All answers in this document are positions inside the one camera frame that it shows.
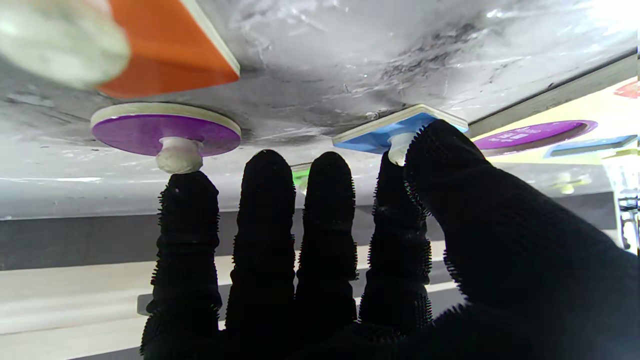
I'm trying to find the long wooden shelf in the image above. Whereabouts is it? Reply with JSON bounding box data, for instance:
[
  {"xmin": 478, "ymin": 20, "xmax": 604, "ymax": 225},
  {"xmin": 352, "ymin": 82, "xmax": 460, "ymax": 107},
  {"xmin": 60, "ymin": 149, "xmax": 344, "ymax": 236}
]
[{"xmin": 0, "ymin": 240, "xmax": 466, "ymax": 360}]

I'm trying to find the green round puzzle piece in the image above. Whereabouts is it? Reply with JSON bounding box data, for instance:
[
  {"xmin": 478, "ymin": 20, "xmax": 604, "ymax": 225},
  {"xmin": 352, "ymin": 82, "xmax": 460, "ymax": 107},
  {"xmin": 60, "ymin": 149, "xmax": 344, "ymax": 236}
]
[{"xmin": 290, "ymin": 162, "xmax": 313, "ymax": 196}]

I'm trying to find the purple circle puzzle piece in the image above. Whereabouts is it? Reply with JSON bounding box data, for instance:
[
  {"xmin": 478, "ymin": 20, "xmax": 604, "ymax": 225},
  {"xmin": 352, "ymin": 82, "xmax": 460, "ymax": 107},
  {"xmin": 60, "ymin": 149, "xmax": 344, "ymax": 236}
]
[{"xmin": 90, "ymin": 102, "xmax": 242, "ymax": 175}]

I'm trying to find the orange rectangle puzzle piece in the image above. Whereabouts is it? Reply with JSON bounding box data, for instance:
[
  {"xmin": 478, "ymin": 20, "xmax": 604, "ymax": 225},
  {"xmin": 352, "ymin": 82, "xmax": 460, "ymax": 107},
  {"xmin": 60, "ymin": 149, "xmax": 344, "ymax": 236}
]
[{"xmin": 0, "ymin": 0, "xmax": 242, "ymax": 99}]

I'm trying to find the blue diamond puzzle piece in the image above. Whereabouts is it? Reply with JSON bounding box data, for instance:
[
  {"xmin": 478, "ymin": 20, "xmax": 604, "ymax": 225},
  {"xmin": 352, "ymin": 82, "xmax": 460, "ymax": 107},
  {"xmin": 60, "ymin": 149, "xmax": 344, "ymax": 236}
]
[{"xmin": 332, "ymin": 104, "xmax": 470, "ymax": 167}]

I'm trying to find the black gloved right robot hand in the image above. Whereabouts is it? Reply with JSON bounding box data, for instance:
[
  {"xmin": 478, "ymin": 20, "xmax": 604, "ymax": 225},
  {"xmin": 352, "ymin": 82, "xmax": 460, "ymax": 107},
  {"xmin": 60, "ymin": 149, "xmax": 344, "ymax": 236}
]
[{"xmin": 140, "ymin": 119, "xmax": 640, "ymax": 360}]

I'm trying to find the wooden shape puzzle board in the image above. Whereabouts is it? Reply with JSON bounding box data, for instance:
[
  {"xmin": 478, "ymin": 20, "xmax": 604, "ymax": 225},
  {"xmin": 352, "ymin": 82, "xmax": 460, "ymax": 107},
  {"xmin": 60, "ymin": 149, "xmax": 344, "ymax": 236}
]
[{"xmin": 467, "ymin": 52, "xmax": 640, "ymax": 166}]

